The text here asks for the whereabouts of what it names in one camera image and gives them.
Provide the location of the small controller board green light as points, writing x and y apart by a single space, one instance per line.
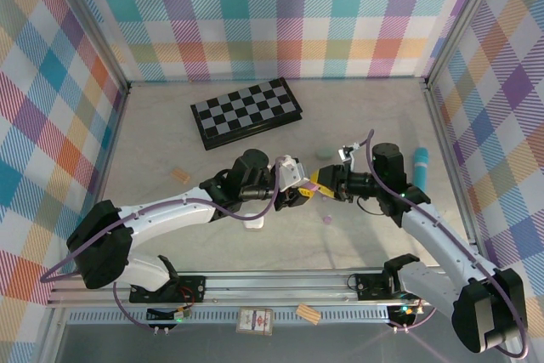
170 315
404 313

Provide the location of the purple earbud charging case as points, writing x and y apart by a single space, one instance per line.
309 187

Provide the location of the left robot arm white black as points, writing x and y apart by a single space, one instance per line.
170 214

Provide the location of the playing card box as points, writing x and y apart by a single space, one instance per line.
255 320

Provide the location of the aluminium frame post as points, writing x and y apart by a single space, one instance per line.
460 18
103 40

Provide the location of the aluminium mounting rail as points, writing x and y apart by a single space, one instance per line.
276 286

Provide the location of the teal cylindrical handheld device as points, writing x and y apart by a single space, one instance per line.
421 167

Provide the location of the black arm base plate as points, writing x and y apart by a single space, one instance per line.
370 286
193 286

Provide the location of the white earbud charging case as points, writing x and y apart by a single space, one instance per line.
254 226

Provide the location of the striped wooden block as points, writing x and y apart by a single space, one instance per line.
180 176
308 314

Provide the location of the black grey folding chessboard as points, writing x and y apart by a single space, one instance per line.
244 112

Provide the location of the aluminium floor side rail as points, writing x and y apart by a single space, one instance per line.
450 167
105 176

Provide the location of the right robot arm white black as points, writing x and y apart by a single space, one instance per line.
438 235

